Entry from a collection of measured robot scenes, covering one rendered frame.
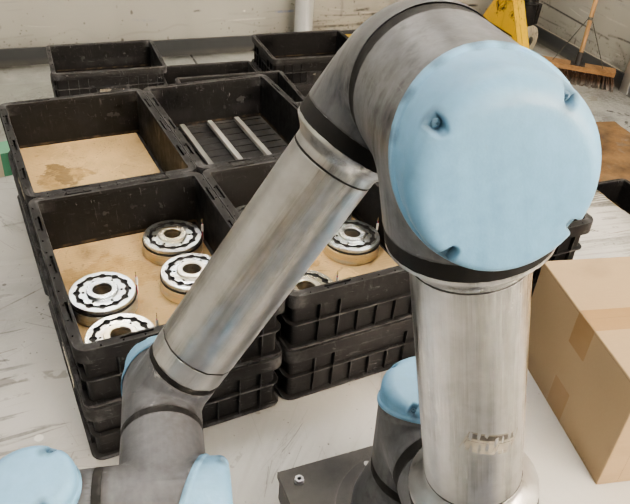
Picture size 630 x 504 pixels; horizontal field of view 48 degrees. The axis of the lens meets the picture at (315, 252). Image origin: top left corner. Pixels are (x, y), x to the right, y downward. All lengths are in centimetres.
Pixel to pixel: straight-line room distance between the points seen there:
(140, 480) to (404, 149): 35
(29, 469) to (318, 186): 31
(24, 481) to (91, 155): 108
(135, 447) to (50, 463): 7
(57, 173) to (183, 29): 303
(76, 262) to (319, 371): 45
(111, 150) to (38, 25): 282
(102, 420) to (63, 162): 70
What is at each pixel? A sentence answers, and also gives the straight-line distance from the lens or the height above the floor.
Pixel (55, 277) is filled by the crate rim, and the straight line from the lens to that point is 108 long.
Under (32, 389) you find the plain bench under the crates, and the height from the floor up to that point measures 70.
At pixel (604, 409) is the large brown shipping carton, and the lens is 114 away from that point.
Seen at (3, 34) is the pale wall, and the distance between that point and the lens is 441.
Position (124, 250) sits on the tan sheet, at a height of 83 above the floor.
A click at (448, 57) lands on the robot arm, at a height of 144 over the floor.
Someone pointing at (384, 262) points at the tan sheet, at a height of 83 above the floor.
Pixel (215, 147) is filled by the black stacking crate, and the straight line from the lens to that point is 162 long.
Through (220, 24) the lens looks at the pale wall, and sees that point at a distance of 455.
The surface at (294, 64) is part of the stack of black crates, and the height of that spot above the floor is 57.
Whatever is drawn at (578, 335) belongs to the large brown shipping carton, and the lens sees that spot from 117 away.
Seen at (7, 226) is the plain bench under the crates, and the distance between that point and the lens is 164.
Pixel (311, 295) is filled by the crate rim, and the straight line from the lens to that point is 103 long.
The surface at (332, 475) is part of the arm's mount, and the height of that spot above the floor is 80.
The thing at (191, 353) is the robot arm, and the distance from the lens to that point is 64.
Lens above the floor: 157
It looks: 35 degrees down
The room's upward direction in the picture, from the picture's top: 5 degrees clockwise
